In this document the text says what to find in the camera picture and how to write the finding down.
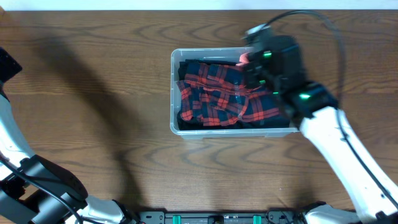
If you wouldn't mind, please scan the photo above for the pink garment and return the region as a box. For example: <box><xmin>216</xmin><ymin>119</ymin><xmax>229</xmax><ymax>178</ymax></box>
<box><xmin>236</xmin><ymin>53</ymin><xmax>250</xmax><ymax>67</ymax></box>

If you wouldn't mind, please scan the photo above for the red black plaid shirt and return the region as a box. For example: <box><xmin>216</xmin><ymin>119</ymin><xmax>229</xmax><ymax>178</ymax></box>
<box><xmin>177</xmin><ymin>60</ymin><xmax>289</xmax><ymax>128</ymax></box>

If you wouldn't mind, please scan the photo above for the large black garment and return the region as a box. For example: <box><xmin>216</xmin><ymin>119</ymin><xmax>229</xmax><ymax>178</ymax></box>
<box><xmin>177</xmin><ymin>59</ymin><xmax>244</xmax><ymax>131</ymax></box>

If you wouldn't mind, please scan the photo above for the dark navy garment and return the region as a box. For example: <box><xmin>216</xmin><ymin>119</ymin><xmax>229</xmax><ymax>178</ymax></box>
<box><xmin>241</xmin><ymin>115</ymin><xmax>290</xmax><ymax>129</ymax></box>

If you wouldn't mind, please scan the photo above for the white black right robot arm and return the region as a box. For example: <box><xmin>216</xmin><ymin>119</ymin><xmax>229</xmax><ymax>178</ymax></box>
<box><xmin>244</xmin><ymin>26</ymin><xmax>397</xmax><ymax>223</ymax></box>

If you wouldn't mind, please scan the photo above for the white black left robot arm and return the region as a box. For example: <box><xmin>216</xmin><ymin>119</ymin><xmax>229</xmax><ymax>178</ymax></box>
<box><xmin>1</xmin><ymin>91</ymin><xmax>140</xmax><ymax>224</ymax></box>

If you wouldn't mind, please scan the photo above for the clear plastic storage container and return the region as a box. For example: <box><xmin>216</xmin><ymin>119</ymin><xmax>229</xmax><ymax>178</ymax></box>
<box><xmin>170</xmin><ymin>47</ymin><xmax>298</xmax><ymax>139</ymax></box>

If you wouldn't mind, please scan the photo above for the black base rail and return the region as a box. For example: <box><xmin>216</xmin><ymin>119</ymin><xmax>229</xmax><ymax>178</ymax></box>
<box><xmin>138</xmin><ymin>210</ymin><xmax>305</xmax><ymax>224</ymax></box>

